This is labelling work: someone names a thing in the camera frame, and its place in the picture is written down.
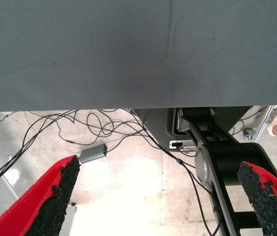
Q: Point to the aluminium extrusion profile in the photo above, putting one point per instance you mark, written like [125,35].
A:
[263,125]

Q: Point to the grey caster wheel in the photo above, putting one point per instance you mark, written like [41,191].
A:
[248,134]

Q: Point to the grey adapter box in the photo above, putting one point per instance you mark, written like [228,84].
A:
[93,153]

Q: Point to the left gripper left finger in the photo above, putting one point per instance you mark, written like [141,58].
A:
[30,204]

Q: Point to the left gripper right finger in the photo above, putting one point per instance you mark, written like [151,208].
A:
[273,201]

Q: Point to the dark grey table cloth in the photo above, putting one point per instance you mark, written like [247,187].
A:
[104,49]

